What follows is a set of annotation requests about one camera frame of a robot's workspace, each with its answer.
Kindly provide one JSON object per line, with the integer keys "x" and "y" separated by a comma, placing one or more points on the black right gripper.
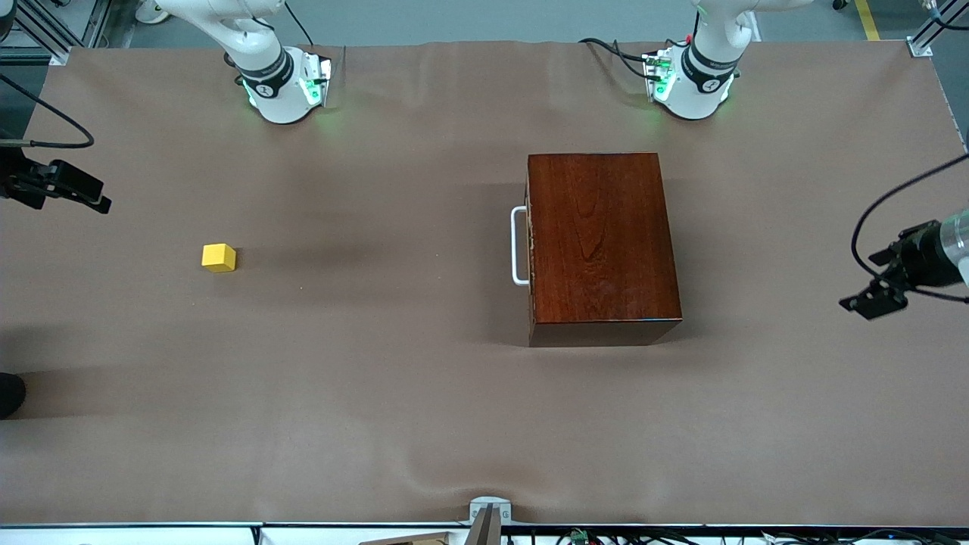
{"x": 21, "y": 184}

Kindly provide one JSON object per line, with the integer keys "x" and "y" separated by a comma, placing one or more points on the brown table cover sheet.
{"x": 303, "y": 378}

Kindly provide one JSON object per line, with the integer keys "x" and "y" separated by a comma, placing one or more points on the white shoe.
{"x": 153, "y": 11}

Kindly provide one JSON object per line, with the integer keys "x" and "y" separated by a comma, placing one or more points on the brown flat board piece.
{"x": 416, "y": 539}

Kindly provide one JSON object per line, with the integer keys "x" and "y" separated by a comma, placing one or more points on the yellow block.
{"x": 219, "y": 259}

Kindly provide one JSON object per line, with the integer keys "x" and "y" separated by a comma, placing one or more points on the dark brown wooden cabinet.
{"x": 606, "y": 242}

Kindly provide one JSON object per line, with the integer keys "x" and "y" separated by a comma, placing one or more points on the black rounded object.
{"x": 9, "y": 393}

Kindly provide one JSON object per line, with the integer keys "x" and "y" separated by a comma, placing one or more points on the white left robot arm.
{"x": 704, "y": 76}

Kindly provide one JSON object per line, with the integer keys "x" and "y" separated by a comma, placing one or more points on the grey metal bracket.
{"x": 490, "y": 506}

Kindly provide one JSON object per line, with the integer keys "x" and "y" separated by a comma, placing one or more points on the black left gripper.
{"x": 919, "y": 259}

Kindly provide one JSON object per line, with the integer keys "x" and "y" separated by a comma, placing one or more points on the aluminium frame profile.
{"x": 45, "y": 30}
{"x": 935, "y": 30}

